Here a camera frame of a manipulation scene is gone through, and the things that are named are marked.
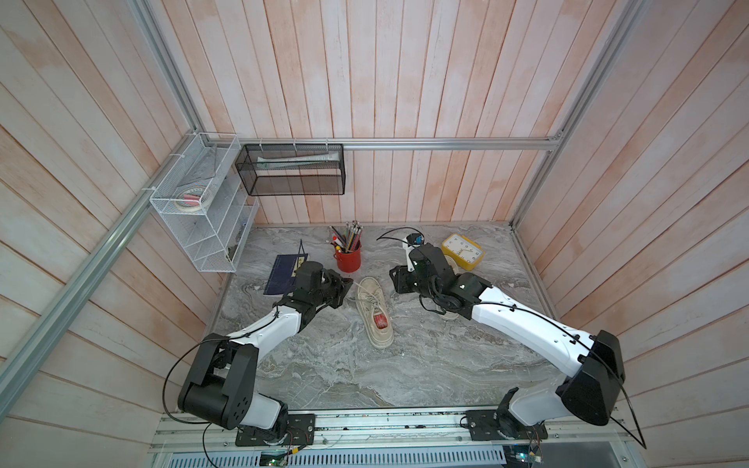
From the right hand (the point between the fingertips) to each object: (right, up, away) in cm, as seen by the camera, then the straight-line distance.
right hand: (392, 271), depth 79 cm
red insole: (-3, -16, +9) cm, 19 cm away
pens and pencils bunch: (-14, +9, +20) cm, 25 cm away
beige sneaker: (-5, -13, +7) cm, 16 cm away
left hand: (-10, -3, +8) cm, 13 cm away
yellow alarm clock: (+29, +6, +30) cm, 42 cm away
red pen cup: (-14, +1, +25) cm, 28 cm away
